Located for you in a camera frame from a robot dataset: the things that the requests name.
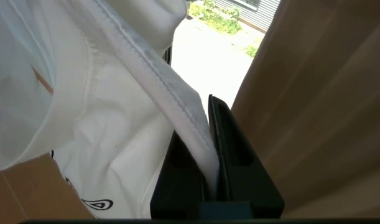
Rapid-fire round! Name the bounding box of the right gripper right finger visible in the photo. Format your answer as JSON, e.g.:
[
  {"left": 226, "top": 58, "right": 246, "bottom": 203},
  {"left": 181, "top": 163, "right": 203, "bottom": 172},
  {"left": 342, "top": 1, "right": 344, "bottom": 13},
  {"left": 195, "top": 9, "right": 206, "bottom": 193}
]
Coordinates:
[{"left": 208, "top": 95, "right": 285, "bottom": 218}]

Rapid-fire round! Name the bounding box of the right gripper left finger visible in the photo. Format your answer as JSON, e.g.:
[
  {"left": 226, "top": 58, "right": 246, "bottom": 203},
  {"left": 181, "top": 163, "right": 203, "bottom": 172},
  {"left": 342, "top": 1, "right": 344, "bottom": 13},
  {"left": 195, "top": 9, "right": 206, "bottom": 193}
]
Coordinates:
[{"left": 151, "top": 130, "right": 211, "bottom": 218}]

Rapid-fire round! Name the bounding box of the white t-shirt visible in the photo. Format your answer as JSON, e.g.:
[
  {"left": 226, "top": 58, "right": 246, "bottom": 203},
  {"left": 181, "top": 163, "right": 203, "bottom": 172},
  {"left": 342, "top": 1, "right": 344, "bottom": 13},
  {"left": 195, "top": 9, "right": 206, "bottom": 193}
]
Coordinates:
[{"left": 0, "top": 0, "right": 220, "bottom": 220}]

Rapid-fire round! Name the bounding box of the beige curtain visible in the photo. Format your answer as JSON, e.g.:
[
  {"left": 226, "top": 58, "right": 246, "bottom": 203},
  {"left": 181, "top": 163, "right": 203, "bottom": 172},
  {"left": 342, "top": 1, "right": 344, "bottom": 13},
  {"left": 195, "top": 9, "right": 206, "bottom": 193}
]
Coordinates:
[{"left": 231, "top": 0, "right": 380, "bottom": 218}]

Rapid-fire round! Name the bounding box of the window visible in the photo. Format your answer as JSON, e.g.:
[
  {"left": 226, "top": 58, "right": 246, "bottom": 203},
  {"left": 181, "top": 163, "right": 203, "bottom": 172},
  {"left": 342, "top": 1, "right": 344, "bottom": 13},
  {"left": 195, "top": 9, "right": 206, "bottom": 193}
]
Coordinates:
[{"left": 163, "top": 0, "right": 282, "bottom": 113}]

